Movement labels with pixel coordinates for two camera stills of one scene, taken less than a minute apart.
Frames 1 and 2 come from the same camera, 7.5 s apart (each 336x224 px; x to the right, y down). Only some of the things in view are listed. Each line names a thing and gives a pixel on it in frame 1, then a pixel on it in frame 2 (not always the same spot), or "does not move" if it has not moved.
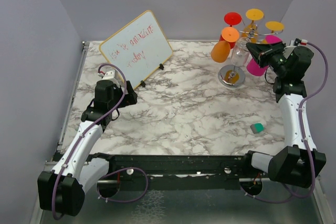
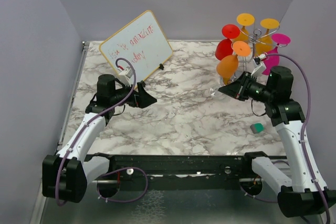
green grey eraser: x=256 y=128 does not move
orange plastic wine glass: x=220 y=50 to x=227 y=65
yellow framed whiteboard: x=138 y=49 does not move
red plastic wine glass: x=231 y=18 to x=224 y=46
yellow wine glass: x=250 y=30 to x=244 y=19
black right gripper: x=263 y=51 to x=238 y=88
